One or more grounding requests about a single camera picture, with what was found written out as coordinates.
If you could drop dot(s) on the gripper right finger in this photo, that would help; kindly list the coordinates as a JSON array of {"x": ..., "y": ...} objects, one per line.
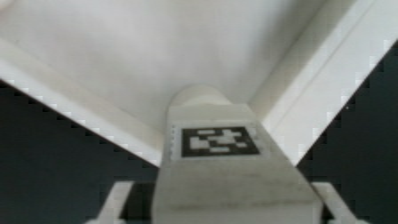
[{"x": 342, "y": 213}]

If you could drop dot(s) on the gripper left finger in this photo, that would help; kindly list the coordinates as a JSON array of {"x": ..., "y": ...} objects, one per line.
[{"x": 109, "y": 215}]

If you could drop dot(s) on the white table leg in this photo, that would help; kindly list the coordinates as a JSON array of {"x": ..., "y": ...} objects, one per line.
[{"x": 229, "y": 180}]

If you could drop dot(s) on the white square table top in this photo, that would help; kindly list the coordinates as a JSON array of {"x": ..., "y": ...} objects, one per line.
[{"x": 101, "y": 56}]

